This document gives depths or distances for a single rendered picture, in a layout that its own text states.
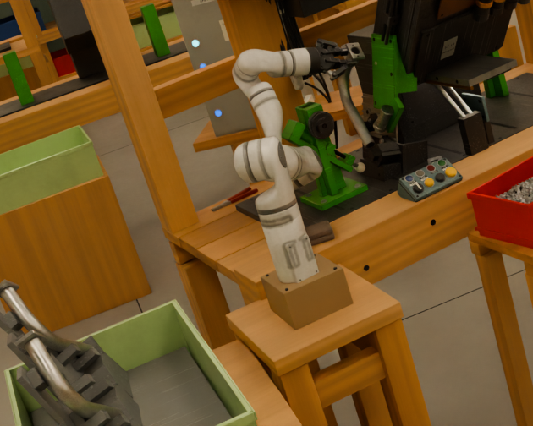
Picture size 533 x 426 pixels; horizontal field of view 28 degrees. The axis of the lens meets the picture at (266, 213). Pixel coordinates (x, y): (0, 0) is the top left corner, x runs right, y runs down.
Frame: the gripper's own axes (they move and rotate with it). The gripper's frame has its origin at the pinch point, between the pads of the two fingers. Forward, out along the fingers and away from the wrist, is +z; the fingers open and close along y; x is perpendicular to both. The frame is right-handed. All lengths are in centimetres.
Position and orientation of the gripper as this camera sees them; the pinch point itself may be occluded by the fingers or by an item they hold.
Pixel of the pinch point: (349, 57)
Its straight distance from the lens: 299.9
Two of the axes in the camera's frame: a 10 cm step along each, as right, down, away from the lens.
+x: -2.7, 5.1, 8.1
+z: 9.1, -1.5, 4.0
